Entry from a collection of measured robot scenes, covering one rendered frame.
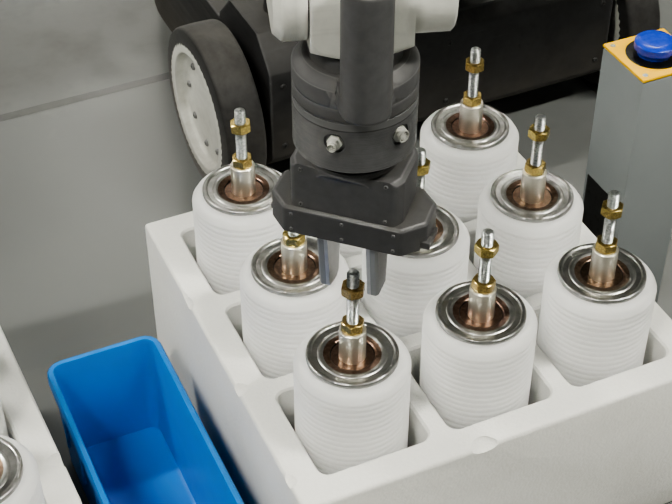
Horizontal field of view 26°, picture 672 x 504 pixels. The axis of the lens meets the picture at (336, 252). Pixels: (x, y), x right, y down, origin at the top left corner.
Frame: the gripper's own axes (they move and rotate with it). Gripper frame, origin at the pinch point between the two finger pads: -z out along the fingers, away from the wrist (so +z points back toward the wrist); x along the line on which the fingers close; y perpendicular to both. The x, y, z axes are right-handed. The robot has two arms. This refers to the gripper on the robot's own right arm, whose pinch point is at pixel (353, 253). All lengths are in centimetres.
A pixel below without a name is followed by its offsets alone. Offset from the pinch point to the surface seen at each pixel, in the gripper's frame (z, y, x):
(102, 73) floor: -36, -63, 56
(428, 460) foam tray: -18.0, 2.7, -7.5
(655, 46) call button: -3.0, -40.9, -16.4
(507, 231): -11.7, -20.2, -7.9
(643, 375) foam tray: -18.0, -12.6, -22.4
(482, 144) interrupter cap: -10.5, -30.5, -2.8
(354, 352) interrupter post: -9.5, 1.0, -0.5
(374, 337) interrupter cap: -10.6, -2.2, -1.2
